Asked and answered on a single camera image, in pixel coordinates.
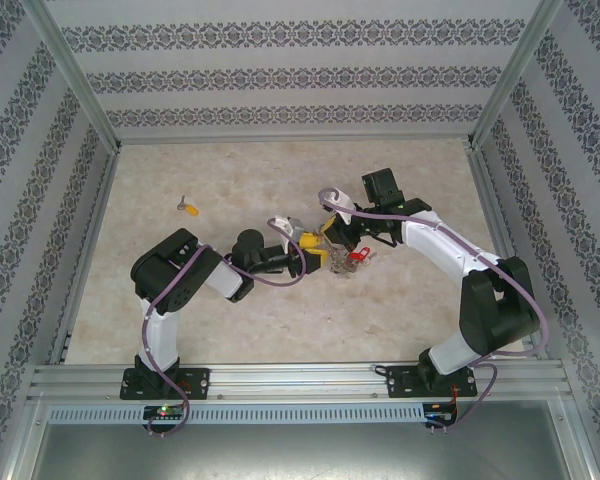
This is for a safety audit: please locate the grey metal sheet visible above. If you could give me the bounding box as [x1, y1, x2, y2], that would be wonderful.
[29, 422, 581, 480]

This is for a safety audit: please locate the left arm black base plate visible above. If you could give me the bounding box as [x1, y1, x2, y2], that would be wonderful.
[119, 367, 212, 402]

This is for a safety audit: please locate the yellow tagged key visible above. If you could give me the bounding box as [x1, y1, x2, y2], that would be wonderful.
[175, 194, 202, 218]

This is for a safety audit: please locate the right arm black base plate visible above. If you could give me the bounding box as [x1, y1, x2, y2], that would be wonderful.
[385, 364, 479, 400]

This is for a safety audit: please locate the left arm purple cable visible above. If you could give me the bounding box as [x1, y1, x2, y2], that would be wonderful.
[142, 217, 309, 441]

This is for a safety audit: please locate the aluminium side rail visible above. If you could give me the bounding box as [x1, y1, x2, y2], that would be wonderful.
[47, 147, 124, 369]
[467, 144, 549, 361]

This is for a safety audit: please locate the aluminium frame post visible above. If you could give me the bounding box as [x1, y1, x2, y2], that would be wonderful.
[18, 0, 124, 151]
[467, 0, 566, 150]

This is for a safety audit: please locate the slotted grey cable duct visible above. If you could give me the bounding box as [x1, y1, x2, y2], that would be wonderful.
[47, 403, 426, 425]

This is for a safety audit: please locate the aluminium mounting rail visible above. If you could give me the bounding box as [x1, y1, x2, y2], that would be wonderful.
[27, 362, 569, 401]

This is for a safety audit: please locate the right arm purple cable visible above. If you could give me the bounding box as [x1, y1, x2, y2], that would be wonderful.
[317, 187, 549, 434]

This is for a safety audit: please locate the aluminium frame leg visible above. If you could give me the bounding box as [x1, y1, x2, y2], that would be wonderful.
[549, 397, 600, 480]
[0, 392, 49, 480]

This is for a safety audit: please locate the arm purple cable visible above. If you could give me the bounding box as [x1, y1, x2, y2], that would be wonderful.
[317, 187, 549, 434]
[142, 217, 309, 441]

